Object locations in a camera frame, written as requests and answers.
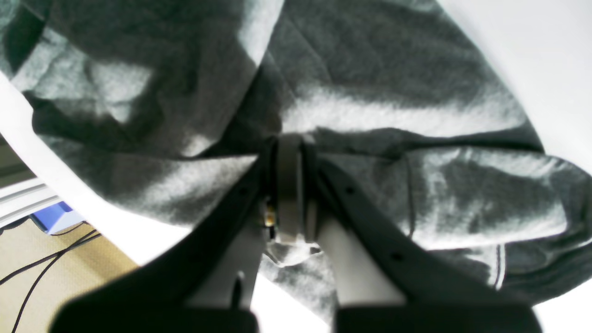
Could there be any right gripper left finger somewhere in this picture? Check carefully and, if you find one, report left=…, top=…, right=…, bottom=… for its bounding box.
left=50, top=140, right=277, bottom=333

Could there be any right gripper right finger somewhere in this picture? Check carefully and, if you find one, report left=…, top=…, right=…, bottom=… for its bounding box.
left=303, top=142, right=542, bottom=333

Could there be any grey t-shirt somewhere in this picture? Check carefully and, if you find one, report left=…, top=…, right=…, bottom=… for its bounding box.
left=1, top=0, right=591, bottom=305

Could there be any blue object on floor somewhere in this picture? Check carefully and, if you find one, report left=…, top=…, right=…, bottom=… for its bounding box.
left=30, top=202, right=86, bottom=234

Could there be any black floor cables left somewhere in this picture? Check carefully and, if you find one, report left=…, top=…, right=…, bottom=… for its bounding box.
left=0, top=222, right=102, bottom=333

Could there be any aluminium frame post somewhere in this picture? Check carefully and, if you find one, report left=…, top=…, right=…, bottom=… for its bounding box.
left=0, top=178, right=61, bottom=228

